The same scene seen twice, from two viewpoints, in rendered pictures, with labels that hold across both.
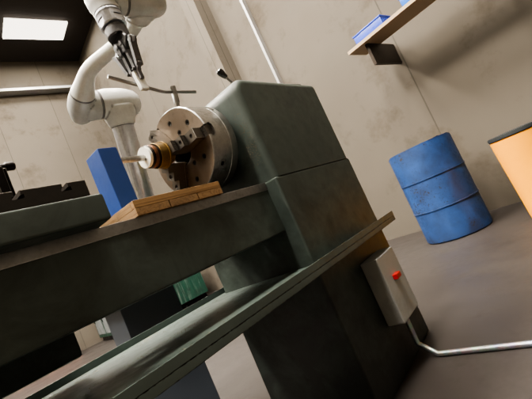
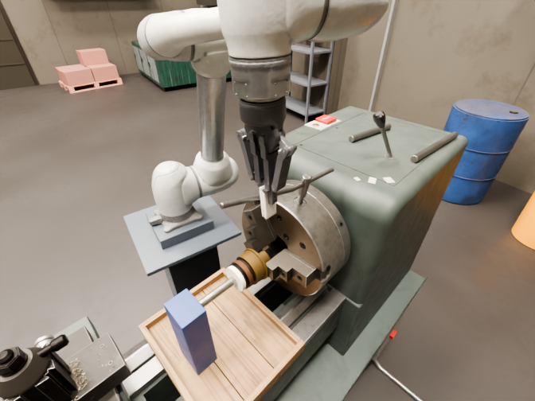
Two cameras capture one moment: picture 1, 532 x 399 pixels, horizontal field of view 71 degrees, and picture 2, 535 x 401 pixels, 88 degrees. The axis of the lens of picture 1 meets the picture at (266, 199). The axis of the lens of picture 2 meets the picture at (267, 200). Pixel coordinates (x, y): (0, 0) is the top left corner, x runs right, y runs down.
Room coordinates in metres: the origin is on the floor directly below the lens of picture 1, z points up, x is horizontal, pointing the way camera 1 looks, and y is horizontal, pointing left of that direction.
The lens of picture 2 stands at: (0.74, 0.16, 1.66)
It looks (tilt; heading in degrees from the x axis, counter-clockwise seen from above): 37 degrees down; 7
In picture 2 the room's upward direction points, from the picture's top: straight up
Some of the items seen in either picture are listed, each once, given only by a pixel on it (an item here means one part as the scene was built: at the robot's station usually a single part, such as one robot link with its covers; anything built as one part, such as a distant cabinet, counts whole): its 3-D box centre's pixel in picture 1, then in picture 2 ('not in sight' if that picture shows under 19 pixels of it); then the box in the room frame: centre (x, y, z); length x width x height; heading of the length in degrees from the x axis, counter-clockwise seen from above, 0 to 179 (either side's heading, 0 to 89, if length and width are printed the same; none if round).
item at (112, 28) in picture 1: (120, 40); (263, 123); (1.18, 0.23, 1.48); 0.08 x 0.07 x 0.09; 52
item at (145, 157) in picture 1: (130, 159); (216, 292); (1.13, 0.33, 1.08); 0.13 x 0.07 x 0.07; 142
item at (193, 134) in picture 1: (190, 139); (295, 269); (1.21, 0.15, 1.09); 0.12 x 0.11 x 0.05; 52
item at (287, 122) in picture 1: (257, 149); (355, 188); (1.66, -0.06, 1.06); 0.59 x 0.48 x 0.39; 142
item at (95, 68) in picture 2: not in sight; (86, 69); (6.74, 4.89, 0.33); 1.19 x 0.90 x 0.67; 131
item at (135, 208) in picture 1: (150, 218); (220, 337); (1.11, 0.34, 0.89); 0.36 x 0.30 x 0.04; 52
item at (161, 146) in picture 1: (158, 155); (251, 266); (1.21, 0.27, 1.08); 0.09 x 0.09 x 0.09; 52
